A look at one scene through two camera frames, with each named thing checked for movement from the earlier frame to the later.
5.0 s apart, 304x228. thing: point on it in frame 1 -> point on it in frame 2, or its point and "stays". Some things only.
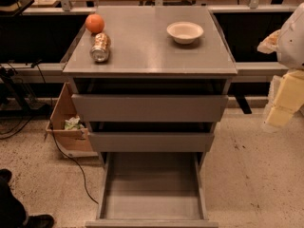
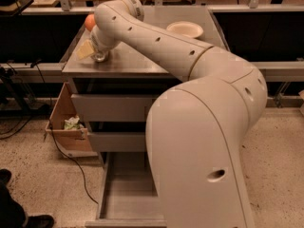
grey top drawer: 146,107 stays
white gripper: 292,45 -> 99,44
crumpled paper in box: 73,123 stays
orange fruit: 94,23 stays
